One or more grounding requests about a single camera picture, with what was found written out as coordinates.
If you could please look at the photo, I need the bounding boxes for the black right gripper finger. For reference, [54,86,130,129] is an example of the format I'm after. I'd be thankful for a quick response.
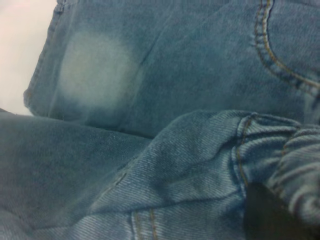
[243,183,316,240]

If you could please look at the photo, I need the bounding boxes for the blue denim jeans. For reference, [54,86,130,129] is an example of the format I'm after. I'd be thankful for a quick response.
[0,0,320,240]

